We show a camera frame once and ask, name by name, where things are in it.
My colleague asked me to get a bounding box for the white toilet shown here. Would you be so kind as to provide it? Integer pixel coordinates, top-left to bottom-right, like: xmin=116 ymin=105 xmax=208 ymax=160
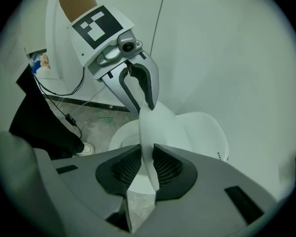
xmin=108 ymin=111 xmax=231 ymax=195

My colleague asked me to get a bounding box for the person's white shoe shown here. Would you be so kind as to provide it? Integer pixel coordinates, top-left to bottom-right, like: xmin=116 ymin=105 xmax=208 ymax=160
xmin=72 ymin=142 xmax=96 ymax=158

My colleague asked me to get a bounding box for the beige crumpled material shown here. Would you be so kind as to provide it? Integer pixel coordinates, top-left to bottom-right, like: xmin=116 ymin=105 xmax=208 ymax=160
xmin=38 ymin=53 xmax=52 ymax=71

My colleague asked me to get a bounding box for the white power cable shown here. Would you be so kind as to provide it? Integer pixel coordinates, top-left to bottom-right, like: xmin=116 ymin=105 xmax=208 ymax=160
xmin=76 ymin=84 xmax=107 ymax=108

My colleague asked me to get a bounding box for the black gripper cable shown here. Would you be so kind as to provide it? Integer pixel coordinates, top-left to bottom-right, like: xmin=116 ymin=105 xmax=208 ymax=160
xmin=31 ymin=67 xmax=86 ymax=96

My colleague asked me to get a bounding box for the grey wall cable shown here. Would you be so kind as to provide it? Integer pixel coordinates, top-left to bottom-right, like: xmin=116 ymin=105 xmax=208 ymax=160
xmin=149 ymin=0 xmax=169 ymax=57

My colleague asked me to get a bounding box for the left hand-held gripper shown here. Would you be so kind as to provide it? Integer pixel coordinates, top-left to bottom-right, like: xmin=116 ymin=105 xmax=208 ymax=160
xmin=67 ymin=5 xmax=160 ymax=116

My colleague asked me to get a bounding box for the white plastic helmet-like dome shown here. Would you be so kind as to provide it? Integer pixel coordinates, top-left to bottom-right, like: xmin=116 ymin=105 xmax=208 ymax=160
xmin=138 ymin=99 xmax=193 ymax=195

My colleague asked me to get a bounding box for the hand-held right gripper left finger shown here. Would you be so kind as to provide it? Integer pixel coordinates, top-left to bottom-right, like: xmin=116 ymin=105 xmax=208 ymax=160
xmin=50 ymin=144 xmax=143 ymax=234

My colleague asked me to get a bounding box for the person's left forearm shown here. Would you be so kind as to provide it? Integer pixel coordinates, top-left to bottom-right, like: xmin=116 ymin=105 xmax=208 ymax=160
xmin=58 ymin=0 xmax=99 ymax=24

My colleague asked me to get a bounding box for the black cable with adapter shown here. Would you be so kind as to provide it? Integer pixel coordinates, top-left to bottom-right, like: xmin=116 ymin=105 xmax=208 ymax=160
xmin=41 ymin=92 xmax=82 ymax=144

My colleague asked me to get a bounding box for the blue packet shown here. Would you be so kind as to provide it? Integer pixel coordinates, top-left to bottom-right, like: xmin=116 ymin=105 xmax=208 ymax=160
xmin=29 ymin=54 xmax=42 ymax=74

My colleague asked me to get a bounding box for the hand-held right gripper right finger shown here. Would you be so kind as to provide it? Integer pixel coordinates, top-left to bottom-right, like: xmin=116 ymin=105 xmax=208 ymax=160
xmin=138 ymin=143 xmax=281 ymax=237

